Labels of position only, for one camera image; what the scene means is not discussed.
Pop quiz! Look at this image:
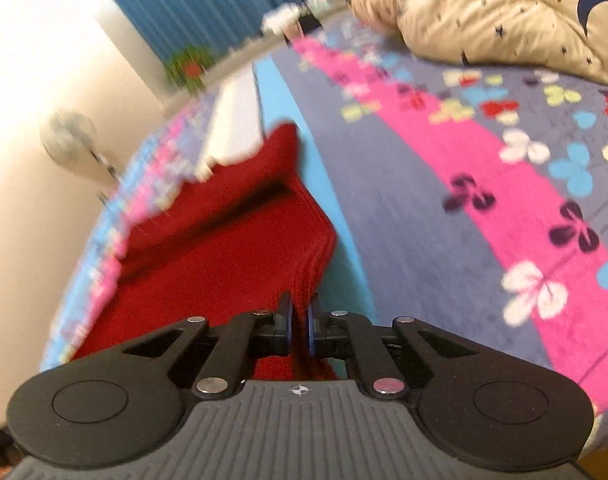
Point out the black chair back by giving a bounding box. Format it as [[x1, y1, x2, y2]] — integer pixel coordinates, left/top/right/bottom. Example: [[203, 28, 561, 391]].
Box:
[[284, 11, 326, 47]]

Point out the potted green plant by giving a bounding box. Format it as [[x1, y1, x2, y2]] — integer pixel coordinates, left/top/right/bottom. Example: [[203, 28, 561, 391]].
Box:
[[163, 44, 216, 95]]

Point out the white crumpled cloth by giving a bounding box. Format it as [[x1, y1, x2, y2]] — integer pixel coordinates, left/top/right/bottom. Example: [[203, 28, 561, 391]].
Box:
[[261, 4, 303, 34]]

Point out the floral striped bed sheet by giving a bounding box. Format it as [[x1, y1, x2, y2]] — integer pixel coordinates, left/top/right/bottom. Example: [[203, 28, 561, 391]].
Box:
[[39, 14, 608, 461]]

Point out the white standing fan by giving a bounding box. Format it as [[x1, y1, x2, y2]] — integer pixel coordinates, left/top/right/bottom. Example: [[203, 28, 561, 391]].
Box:
[[39, 109, 123, 207]]

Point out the red knitted sweater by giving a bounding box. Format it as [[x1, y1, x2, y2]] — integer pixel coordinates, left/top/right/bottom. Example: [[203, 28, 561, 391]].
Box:
[[71, 122, 340, 382]]

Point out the blue curtain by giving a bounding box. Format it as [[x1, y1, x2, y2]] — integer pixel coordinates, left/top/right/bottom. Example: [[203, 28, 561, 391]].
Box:
[[94, 0, 310, 62]]

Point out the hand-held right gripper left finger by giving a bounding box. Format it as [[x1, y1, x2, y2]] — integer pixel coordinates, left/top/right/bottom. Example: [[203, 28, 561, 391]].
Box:
[[126, 291, 294, 402]]

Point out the cream star-print quilt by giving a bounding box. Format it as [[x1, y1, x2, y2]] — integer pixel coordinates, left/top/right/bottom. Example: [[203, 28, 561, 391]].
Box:
[[343, 0, 608, 87]]

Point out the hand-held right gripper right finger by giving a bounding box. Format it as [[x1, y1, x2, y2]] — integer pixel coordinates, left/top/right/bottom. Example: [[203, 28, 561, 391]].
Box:
[[308, 294, 479, 402]]

